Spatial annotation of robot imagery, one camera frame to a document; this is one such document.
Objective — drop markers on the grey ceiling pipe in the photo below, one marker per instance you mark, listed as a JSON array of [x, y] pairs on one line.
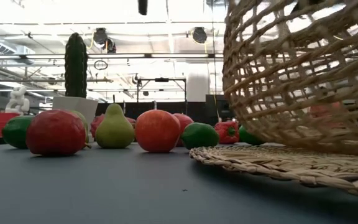
[[26, 80]]

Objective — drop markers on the red box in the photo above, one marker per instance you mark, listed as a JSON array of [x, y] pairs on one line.
[[0, 119]]

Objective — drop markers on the pink dragon fruit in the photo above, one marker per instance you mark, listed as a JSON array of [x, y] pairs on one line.
[[97, 124]]

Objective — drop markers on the black cabinet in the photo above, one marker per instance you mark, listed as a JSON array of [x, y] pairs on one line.
[[213, 107]]

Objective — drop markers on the black metal frame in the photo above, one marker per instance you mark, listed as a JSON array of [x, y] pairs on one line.
[[162, 80]]

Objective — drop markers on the round woven straw placemat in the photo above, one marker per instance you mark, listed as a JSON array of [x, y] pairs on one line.
[[259, 161]]

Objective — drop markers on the small green lime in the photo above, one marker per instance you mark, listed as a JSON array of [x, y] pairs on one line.
[[199, 136]]

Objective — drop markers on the long ceiling light bar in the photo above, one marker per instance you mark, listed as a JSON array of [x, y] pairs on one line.
[[166, 55]]

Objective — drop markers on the red bell pepper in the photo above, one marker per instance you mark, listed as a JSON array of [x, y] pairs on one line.
[[225, 133]]

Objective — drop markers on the white sculpture figure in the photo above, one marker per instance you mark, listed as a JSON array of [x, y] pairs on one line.
[[17, 102]]

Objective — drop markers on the green cactus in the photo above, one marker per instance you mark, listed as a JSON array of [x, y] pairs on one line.
[[76, 65]]

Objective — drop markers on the glossy red apple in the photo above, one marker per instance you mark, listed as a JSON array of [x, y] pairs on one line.
[[185, 123]]

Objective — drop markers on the white column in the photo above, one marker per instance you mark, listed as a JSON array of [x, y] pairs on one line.
[[197, 88]]

